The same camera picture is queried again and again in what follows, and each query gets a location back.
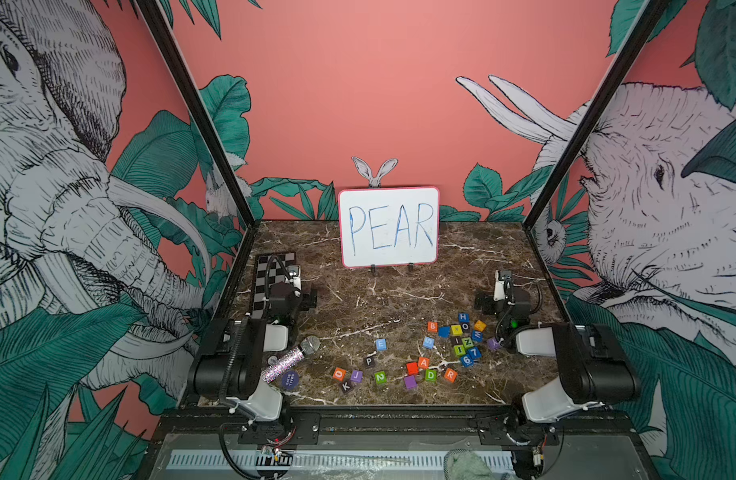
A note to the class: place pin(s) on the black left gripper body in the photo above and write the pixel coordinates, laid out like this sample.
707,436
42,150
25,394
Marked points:
307,300

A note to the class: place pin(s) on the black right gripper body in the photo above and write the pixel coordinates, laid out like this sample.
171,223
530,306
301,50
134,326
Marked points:
485,302

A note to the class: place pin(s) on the orange R block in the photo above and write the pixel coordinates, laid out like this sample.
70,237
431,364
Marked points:
450,375

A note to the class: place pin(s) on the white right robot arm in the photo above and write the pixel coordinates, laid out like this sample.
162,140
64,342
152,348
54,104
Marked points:
593,369

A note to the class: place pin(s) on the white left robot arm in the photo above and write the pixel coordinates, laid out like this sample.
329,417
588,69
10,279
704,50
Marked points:
260,346

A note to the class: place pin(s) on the black white checkerboard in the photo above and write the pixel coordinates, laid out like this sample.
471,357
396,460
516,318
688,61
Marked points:
263,263

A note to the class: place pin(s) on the glitter toy microphone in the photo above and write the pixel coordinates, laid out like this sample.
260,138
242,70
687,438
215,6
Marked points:
306,348

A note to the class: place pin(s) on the blue 7 block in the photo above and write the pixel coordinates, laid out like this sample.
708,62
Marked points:
474,353

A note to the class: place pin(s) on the blue 6 block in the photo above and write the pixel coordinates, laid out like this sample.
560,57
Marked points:
466,361

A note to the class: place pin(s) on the dark purple round disc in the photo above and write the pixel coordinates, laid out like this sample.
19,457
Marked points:
290,380

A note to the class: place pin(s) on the orange O block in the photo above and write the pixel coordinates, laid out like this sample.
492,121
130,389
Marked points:
339,374

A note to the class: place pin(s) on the pink framed whiteboard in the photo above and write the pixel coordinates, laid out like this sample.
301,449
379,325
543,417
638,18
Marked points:
389,226

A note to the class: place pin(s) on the green cloth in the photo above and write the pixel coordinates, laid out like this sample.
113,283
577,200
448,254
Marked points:
467,465

